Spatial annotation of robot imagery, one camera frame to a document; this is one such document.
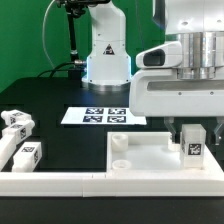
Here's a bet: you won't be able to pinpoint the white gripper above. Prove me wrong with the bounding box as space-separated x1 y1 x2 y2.
129 68 224 145

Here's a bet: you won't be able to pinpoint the white square tabletop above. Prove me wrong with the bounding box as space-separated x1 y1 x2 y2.
107 132 223 175

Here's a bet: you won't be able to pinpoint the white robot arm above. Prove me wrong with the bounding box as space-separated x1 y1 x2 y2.
83 0 224 141

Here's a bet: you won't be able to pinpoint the white U-shaped fence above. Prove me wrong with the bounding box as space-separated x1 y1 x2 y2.
0 161 224 197

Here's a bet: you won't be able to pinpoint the white marker sheet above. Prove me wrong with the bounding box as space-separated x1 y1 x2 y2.
61 107 146 125

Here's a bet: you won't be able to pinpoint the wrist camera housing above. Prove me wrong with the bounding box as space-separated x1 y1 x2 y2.
136 41 182 69

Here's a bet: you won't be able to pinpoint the black cables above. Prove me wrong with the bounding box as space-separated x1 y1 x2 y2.
36 59 88 79

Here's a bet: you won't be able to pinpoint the white cable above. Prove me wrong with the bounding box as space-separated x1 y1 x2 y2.
41 0 56 70

